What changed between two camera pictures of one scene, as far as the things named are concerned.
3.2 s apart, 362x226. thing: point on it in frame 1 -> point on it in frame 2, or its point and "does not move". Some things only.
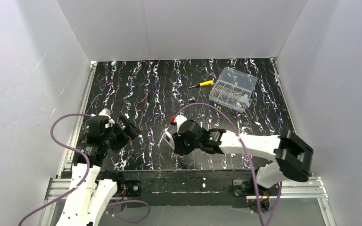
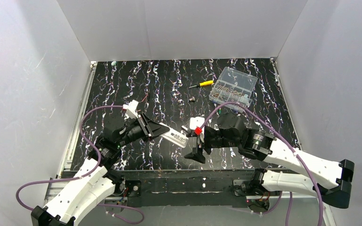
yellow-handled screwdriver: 209,83 does not move
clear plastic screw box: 233,90 does not move
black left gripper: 128,128 -> 146,125
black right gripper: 175,141 -> 200,141
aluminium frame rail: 56,188 does not move
